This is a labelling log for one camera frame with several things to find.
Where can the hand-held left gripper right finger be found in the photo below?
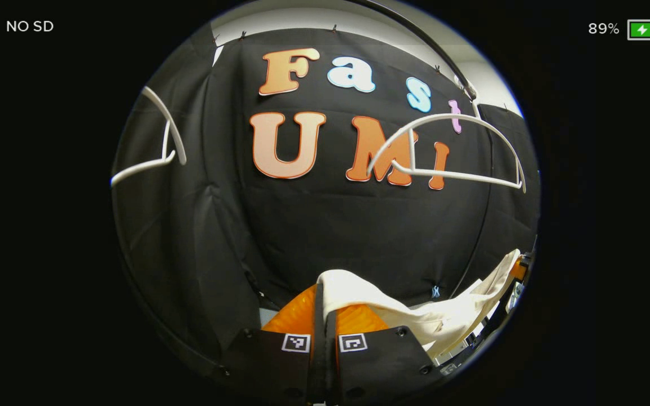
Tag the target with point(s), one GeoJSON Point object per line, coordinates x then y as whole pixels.
{"type": "Point", "coordinates": [381, 361]}

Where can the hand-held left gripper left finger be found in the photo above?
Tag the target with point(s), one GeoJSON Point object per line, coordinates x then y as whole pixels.
{"type": "Point", "coordinates": [268, 361]}

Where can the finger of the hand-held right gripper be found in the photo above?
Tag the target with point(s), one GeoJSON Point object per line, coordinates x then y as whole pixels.
{"type": "Point", "coordinates": [521, 268]}

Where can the cream shirt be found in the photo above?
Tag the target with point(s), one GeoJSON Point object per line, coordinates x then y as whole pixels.
{"type": "Point", "coordinates": [415, 321]}

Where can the white clothes hanger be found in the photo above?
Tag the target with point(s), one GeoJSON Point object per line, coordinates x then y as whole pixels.
{"type": "Point", "coordinates": [449, 117]}
{"type": "Point", "coordinates": [175, 135]}

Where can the black clothes rack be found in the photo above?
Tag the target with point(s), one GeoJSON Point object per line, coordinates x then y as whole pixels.
{"type": "Point", "coordinates": [443, 52]}

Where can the black backdrop cloth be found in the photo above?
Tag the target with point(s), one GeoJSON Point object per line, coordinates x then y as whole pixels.
{"type": "Point", "coordinates": [330, 225]}

